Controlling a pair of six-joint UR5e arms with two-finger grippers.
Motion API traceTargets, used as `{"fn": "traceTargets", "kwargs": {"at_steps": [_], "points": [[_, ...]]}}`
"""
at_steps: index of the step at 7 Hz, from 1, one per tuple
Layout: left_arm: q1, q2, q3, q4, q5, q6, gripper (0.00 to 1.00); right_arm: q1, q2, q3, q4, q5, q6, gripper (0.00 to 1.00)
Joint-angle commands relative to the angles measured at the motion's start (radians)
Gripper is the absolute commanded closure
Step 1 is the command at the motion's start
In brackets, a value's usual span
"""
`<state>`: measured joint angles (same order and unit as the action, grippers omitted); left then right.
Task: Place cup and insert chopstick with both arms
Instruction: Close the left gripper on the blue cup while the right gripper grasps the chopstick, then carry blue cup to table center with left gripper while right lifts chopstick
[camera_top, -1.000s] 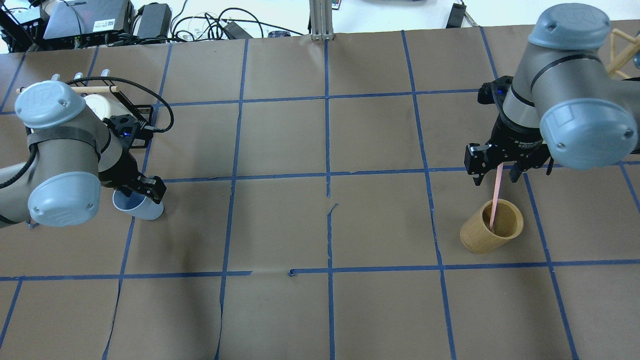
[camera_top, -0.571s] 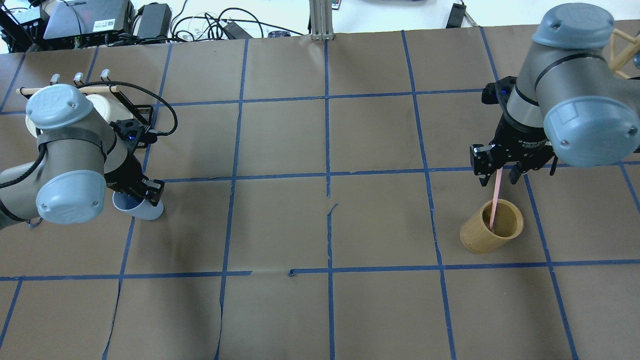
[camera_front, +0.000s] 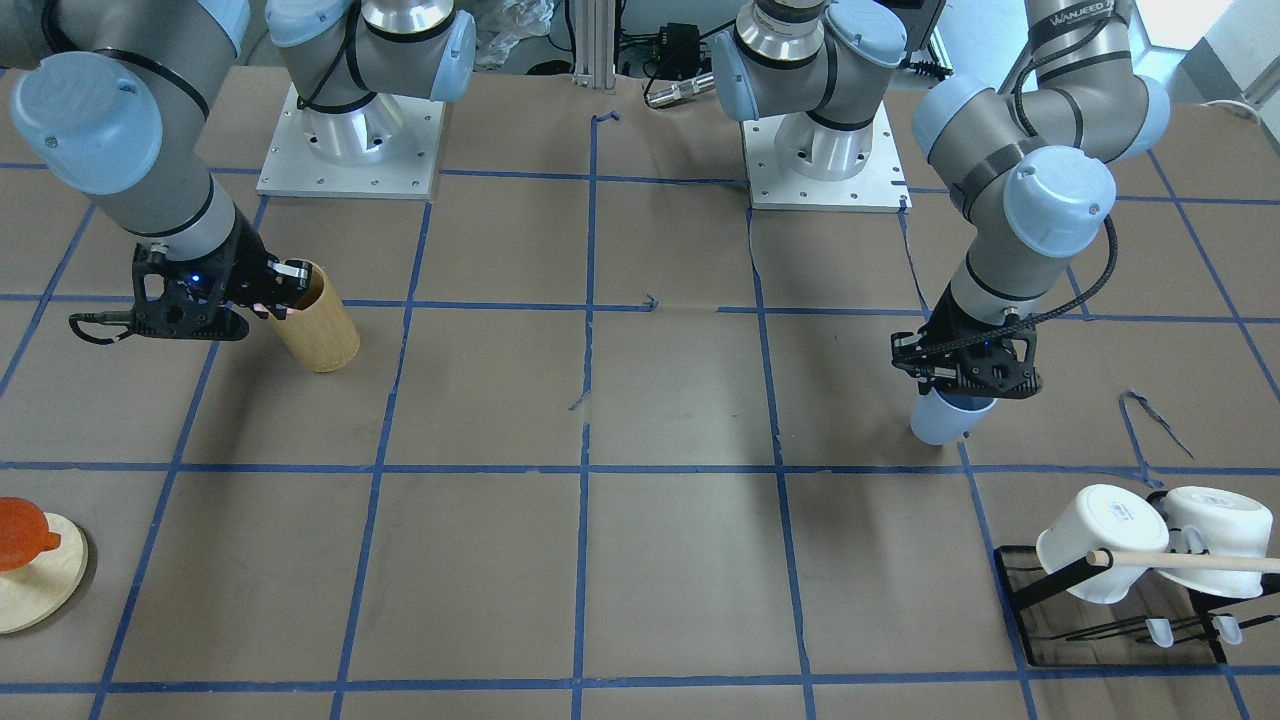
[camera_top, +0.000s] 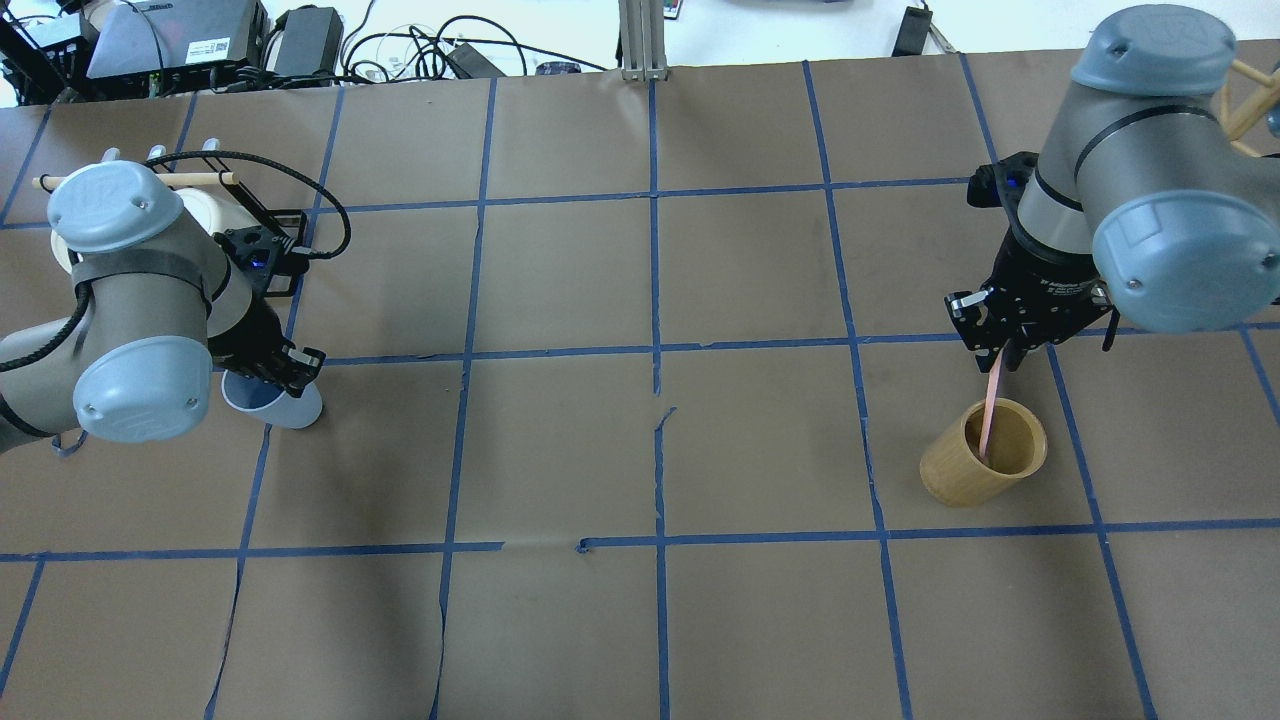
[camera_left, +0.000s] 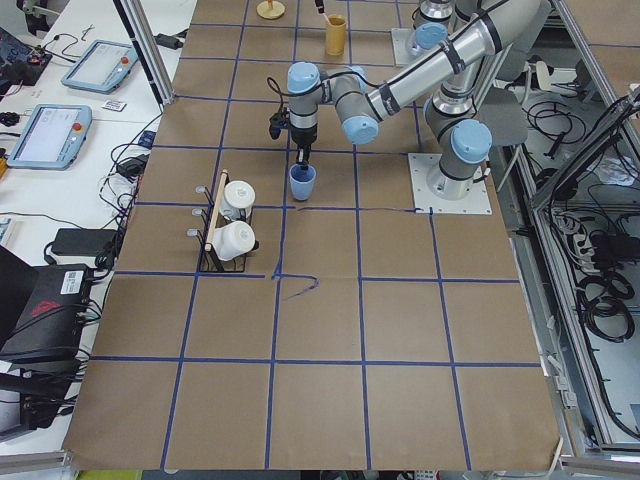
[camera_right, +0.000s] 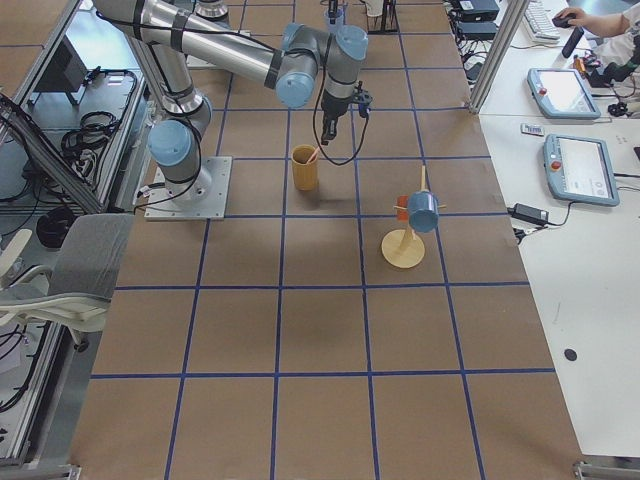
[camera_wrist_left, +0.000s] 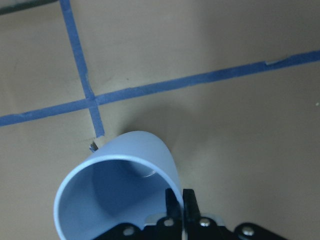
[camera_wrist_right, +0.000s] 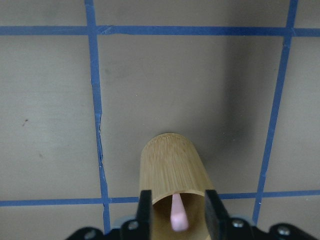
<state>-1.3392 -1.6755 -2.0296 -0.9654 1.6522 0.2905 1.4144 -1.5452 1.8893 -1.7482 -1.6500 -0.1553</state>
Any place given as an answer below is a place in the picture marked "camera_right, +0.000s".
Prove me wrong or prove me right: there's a light blue plastic cup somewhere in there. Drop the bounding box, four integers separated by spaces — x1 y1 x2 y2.
324 9 344 34

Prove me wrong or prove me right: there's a teach pendant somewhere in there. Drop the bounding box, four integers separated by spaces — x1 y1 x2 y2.
527 68 601 120
543 134 620 207

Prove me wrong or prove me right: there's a teach pendant near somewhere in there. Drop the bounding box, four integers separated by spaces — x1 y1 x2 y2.
543 134 620 207

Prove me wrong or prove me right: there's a black wire mug rack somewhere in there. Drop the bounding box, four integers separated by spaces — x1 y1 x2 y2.
362 0 399 35

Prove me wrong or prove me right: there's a blue mug on tree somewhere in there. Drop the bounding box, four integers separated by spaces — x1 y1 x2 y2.
407 190 439 233

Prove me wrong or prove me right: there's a wooden mug tree stand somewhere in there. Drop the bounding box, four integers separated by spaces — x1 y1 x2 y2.
381 165 444 269

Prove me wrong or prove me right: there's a grey office chair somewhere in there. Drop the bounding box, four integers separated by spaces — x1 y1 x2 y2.
1 213 134 352

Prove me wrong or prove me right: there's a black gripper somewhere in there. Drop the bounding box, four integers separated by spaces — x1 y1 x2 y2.
320 89 350 145

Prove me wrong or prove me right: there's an aluminium frame post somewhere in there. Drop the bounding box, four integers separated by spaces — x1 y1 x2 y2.
468 0 529 114

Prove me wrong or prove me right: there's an orange red mug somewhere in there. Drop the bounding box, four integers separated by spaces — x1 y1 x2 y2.
394 195 409 222

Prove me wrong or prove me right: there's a pink chopstick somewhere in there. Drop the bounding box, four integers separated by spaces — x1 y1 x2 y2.
306 146 321 164

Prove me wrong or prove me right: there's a teach pendant far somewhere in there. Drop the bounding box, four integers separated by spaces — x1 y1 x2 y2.
527 68 601 120

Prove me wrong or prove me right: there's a bamboo cylinder holder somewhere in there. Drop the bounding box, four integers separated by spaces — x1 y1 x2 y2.
292 145 318 191

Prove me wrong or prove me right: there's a black power adapter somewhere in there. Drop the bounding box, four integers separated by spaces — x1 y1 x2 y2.
507 203 549 227

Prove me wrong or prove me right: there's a person hand on mouse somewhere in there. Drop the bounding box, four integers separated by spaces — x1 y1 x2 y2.
552 7 590 28

